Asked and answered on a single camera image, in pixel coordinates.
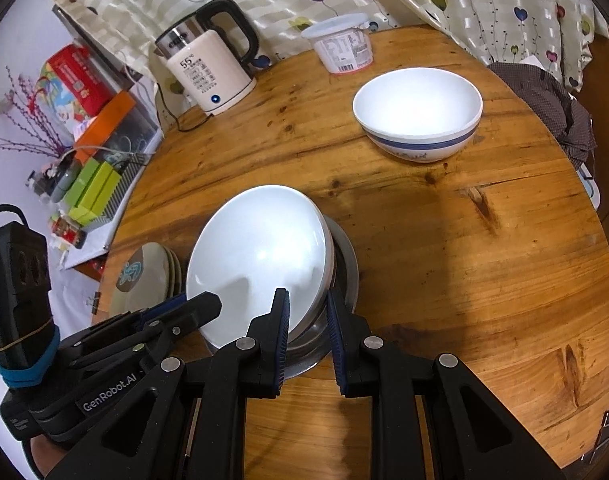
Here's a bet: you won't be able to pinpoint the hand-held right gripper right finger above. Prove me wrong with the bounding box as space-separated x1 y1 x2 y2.
326 291 568 480

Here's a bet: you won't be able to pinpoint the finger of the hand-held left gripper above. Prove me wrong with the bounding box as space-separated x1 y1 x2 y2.
139 294 222 331
77 314 182 356

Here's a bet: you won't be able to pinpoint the orange-lidded clear storage box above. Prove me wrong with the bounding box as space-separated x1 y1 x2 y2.
74 94 165 163

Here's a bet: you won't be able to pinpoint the black kettle cable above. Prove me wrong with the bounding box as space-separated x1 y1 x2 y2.
154 80 210 133

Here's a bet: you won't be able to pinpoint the white plastic tub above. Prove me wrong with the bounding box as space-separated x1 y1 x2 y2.
300 14 380 76

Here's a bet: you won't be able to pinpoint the purple decorative branches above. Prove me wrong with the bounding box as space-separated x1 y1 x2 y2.
0 65 68 161

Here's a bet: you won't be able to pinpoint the chevron patterned box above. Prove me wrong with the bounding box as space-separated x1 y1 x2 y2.
102 160 150 221

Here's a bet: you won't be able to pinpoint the grey-green fish print plate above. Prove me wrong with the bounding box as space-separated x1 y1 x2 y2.
107 242 174 316
162 247 181 302
172 255 186 297

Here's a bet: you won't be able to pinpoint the stainless steel bowl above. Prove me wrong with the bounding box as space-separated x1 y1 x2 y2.
207 215 360 378

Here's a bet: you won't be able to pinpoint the person's left forearm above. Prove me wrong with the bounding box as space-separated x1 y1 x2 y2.
28 437 72 478

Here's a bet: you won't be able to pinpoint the red packet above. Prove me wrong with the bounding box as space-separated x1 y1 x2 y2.
47 44 112 116

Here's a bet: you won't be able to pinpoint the red label jar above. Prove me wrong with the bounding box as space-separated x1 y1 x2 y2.
52 215 88 251

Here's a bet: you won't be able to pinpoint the cream electric kettle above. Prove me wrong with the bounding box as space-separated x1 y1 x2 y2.
153 0 261 116

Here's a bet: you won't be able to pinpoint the grey oval device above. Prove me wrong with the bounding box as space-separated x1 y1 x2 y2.
49 162 82 203

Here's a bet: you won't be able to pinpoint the small white blue-striped bowl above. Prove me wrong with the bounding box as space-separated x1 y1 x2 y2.
186 185 335 348

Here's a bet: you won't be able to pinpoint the dark checkered garment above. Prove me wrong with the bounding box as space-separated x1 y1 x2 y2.
487 60 598 171

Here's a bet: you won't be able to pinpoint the cartoon printed bag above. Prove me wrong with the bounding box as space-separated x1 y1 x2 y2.
39 75 85 126

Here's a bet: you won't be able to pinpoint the large white blue-striped bowl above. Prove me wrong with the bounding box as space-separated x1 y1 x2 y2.
353 66 484 163

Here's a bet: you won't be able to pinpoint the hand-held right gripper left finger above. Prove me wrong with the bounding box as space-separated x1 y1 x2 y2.
47 289 291 480

